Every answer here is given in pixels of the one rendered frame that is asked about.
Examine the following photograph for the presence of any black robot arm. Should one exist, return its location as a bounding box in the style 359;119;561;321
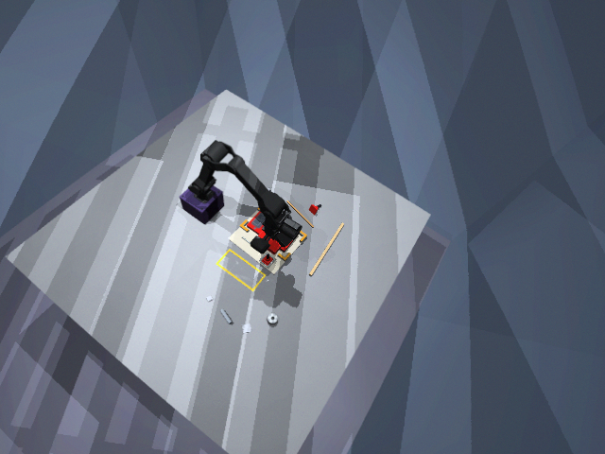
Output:
188;140;302;247

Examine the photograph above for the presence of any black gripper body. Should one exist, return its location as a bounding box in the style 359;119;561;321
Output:
251;221;279;254

